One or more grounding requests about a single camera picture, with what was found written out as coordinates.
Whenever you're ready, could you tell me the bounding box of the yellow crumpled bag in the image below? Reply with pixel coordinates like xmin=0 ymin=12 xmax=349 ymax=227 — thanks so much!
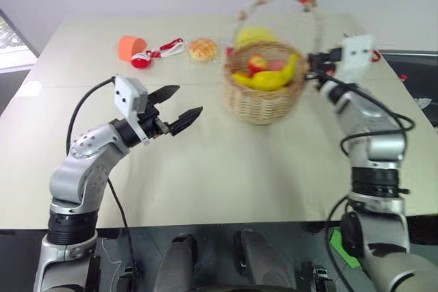
xmin=235 ymin=25 xmax=279 ymax=50

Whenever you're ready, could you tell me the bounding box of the red and white ribbon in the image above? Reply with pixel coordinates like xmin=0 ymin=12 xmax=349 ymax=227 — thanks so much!
xmin=146 ymin=38 xmax=186 ymax=59

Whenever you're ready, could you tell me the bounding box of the red ball toy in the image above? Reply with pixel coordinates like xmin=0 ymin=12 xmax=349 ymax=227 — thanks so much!
xmin=130 ymin=51 xmax=153 ymax=69

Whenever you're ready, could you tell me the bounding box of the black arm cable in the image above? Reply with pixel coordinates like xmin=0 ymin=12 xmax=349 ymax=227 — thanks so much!
xmin=306 ymin=72 xmax=415 ymax=166
xmin=65 ymin=77 xmax=138 ymax=274

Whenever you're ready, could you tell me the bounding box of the green strip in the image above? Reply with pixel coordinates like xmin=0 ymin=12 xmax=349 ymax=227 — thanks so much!
xmin=329 ymin=228 xmax=361 ymax=269

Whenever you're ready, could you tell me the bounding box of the dark rounded shape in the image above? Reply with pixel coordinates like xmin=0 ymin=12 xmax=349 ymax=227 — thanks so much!
xmin=159 ymin=233 xmax=198 ymax=292

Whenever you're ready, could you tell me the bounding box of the wrapped bread bun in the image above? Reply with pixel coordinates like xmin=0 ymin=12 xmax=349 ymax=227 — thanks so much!
xmin=188 ymin=38 xmax=220 ymax=64

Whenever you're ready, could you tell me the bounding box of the yellow banana bunch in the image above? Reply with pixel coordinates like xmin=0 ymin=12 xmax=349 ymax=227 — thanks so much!
xmin=232 ymin=53 xmax=300 ymax=92

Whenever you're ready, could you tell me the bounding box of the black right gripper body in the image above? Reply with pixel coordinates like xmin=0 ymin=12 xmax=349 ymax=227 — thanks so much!
xmin=319 ymin=47 xmax=344 ymax=79

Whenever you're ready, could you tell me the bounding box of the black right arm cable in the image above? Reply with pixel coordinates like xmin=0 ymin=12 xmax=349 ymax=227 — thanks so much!
xmin=306 ymin=72 xmax=415 ymax=166

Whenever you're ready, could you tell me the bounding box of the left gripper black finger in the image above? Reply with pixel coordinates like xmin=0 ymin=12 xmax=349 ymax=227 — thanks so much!
xmin=169 ymin=106 xmax=204 ymax=137
xmin=149 ymin=84 xmax=181 ymax=105

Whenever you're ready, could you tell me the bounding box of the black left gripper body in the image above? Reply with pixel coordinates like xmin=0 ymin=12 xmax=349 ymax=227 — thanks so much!
xmin=138 ymin=101 xmax=172 ymax=140

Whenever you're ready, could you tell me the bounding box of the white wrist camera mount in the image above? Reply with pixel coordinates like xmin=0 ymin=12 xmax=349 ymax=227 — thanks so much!
xmin=114 ymin=74 xmax=152 ymax=146
xmin=337 ymin=34 xmax=374 ymax=83

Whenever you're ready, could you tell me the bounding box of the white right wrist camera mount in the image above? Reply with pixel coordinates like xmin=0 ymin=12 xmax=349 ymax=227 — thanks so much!
xmin=337 ymin=34 xmax=374 ymax=83

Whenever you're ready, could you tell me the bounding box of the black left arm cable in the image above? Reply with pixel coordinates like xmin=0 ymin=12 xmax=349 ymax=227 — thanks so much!
xmin=65 ymin=77 xmax=138 ymax=274

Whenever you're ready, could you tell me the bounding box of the red apple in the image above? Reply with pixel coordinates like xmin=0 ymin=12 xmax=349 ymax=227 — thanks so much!
xmin=246 ymin=55 xmax=269 ymax=78

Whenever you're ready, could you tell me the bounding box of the orange cup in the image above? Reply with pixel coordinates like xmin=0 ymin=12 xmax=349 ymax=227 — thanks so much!
xmin=117 ymin=34 xmax=149 ymax=62

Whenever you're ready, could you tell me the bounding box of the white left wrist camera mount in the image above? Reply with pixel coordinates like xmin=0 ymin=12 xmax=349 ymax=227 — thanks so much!
xmin=114 ymin=74 xmax=152 ymax=146

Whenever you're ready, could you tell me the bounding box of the wicker basket with handle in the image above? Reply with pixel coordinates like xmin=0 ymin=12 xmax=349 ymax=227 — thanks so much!
xmin=221 ymin=0 xmax=324 ymax=126

